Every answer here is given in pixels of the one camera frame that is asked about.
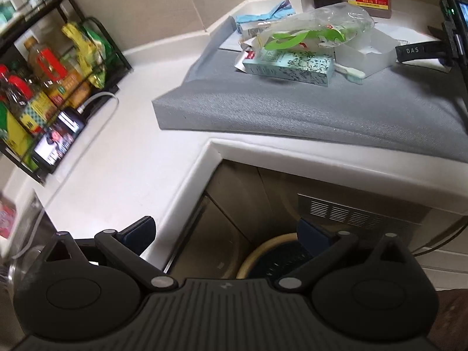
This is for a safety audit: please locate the blue crumpled wrapper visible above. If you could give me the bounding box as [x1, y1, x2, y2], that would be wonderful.
[234, 0, 297, 32]

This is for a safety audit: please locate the clear green-printed plastic bag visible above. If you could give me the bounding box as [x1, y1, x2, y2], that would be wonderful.
[239, 2, 375, 63]

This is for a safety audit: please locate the metal cabinet vent grille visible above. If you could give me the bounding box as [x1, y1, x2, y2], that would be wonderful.
[297, 194, 432, 235]

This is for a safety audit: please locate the red cap sauce bottle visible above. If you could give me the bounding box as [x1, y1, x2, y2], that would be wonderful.
[5, 75, 55, 132]

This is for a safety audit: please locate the white charging cable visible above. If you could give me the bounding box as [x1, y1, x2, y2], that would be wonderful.
[11, 93, 121, 260]

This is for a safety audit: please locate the green snack bag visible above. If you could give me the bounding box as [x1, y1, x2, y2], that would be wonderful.
[82, 20, 115, 81]

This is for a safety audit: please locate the blue bin with yellow rim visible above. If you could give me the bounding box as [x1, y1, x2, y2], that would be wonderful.
[236, 232, 315, 280]

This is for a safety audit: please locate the yellow snack bag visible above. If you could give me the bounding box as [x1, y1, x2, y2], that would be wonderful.
[61, 22, 106, 88]

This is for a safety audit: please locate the teal floral toothpaste box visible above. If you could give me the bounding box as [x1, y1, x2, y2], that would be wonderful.
[234, 47, 336, 87]

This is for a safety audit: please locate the white cardboard box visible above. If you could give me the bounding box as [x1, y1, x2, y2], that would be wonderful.
[344, 27, 401, 77]

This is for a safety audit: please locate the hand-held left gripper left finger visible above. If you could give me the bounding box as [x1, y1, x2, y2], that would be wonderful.
[37, 216, 178, 293]

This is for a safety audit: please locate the black wire spice rack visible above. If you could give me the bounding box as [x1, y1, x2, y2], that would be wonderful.
[0, 0, 134, 185]

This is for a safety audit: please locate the black smartphone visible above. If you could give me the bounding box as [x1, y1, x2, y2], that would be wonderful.
[31, 109, 88, 174]

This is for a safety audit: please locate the green yellow packet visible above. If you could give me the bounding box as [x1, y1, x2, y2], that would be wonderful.
[0, 100, 35, 161]

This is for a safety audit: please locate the red printed packet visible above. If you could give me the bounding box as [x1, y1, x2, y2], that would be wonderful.
[0, 195, 19, 240]

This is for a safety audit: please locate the grey cloth mat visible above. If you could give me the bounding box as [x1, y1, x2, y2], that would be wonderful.
[152, 22, 468, 163]

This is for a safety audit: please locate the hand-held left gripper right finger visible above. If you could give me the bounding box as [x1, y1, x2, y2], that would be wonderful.
[274, 219, 418, 295]

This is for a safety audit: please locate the red-label cooking oil bottle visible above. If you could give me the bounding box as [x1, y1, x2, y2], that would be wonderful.
[24, 37, 79, 106]

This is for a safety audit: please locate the white toothbrush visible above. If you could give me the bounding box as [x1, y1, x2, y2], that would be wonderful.
[334, 62, 366, 81]

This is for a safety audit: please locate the stainless steel sink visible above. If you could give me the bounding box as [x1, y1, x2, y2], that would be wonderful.
[0, 190, 59, 340]

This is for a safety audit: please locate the beige vented cabinet door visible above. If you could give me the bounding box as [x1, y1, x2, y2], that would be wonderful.
[256, 166, 465, 267]

